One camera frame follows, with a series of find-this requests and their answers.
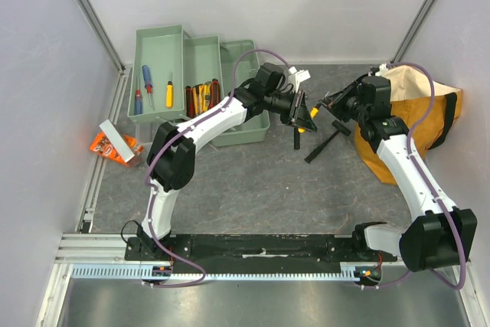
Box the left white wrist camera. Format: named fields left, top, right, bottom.
left=288, top=67, right=311, bottom=92

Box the yellow black utility knife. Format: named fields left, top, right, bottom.
left=201, top=81, right=211, bottom=112
left=192, top=84, right=203, bottom=116

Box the green translucent tool box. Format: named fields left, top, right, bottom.
left=127, top=25, right=260, bottom=144

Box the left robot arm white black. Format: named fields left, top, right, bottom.
left=135, top=63, right=317, bottom=260

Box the aluminium rail frame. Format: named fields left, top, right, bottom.
left=37, top=234, right=488, bottom=326

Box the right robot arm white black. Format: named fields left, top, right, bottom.
left=320, top=75, right=477, bottom=272

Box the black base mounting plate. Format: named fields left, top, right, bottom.
left=124, top=234, right=397, bottom=271

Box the clear plastic screw box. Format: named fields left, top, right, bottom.
left=100, top=119, right=135, bottom=163

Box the red handle screwdriver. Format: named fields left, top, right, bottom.
left=134, top=77, right=143, bottom=115

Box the blue grey cable duct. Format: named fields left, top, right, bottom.
left=71, top=264, right=360, bottom=281

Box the hammer black handle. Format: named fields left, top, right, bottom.
left=293, top=128, right=301, bottom=150

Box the orange screw box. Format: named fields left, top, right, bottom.
left=90, top=132, right=145, bottom=167

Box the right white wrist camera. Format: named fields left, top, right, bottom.
left=367, top=64, right=388, bottom=76

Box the yellow handle screwdriver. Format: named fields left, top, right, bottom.
left=165, top=72, right=174, bottom=109
left=298, top=103, right=322, bottom=133

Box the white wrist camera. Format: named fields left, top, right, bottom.
left=367, top=64, right=388, bottom=76
left=288, top=67, right=311, bottom=92

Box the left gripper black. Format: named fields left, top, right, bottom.
left=264, top=90, right=315, bottom=132

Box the black long tool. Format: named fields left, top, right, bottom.
left=304, top=120, right=351, bottom=164

